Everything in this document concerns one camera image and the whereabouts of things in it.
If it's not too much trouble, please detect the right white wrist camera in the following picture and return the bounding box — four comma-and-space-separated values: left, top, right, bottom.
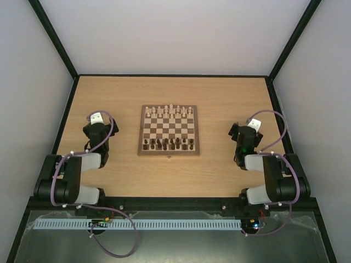
246, 118, 262, 132

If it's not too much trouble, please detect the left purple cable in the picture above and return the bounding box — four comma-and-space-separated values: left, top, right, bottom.
50, 110, 138, 258

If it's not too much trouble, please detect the grey slotted cable duct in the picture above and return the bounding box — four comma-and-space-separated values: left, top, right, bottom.
33, 219, 242, 231

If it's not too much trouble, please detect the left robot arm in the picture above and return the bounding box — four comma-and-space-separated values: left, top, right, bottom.
33, 113, 119, 207

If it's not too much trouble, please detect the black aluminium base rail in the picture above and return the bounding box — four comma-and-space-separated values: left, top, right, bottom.
75, 196, 271, 217

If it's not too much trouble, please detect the wooden chess board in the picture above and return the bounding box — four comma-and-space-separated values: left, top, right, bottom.
138, 104, 200, 158

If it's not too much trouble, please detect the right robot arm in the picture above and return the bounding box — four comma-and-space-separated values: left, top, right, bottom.
228, 123, 311, 215

